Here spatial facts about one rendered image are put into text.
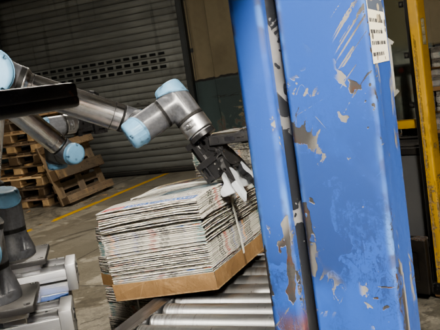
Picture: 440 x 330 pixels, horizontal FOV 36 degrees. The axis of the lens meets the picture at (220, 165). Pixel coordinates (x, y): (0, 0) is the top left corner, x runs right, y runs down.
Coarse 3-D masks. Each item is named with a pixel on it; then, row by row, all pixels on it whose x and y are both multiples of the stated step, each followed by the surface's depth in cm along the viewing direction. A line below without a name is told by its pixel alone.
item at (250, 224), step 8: (168, 184) 193; (176, 184) 188; (192, 184) 180; (152, 192) 184; (248, 192) 181; (240, 200) 176; (248, 200) 180; (256, 200) 186; (240, 208) 174; (248, 208) 179; (256, 208) 184; (240, 216) 174; (248, 216) 179; (256, 216) 184; (240, 224) 174; (248, 224) 178; (256, 224) 183; (248, 232) 177; (256, 232) 182; (248, 240) 176
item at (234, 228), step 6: (192, 186) 175; (198, 186) 172; (204, 186) 169; (162, 192) 179; (168, 192) 176; (138, 198) 181; (228, 198) 169; (234, 198) 171; (228, 204) 169; (234, 204) 172; (234, 222) 170; (234, 228) 171; (240, 228) 173; (234, 234) 169; (234, 240) 169; (240, 246) 171
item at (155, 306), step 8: (168, 296) 162; (152, 304) 158; (160, 304) 157; (136, 312) 154; (144, 312) 153; (152, 312) 152; (160, 312) 155; (128, 320) 150; (136, 320) 149; (144, 320) 148; (120, 328) 145; (128, 328) 145; (136, 328) 145
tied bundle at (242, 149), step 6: (228, 144) 273; (234, 144) 270; (240, 144) 268; (246, 144) 266; (234, 150) 271; (240, 150) 268; (246, 150) 266; (192, 156) 288; (240, 156) 269; (246, 156) 267; (198, 162) 286; (246, 162) 268; (198, 174) 287; (204, 174) 285
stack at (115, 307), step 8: (96, 232) 247; (104, 248) 246; (104, 256) 247; (104, 264) 247; (104, 272) 249; (112, 288) 247; (112, 296) 248; (112, 304) 250; (120, 304) 246; (128, 304) 242; (136, 304) 240; (144, 304) 236; (112, 312) 251; (120, 312) 247; (128, 312) 244; (112, 320) 250; (120, 320) 246; (112, 328) 251
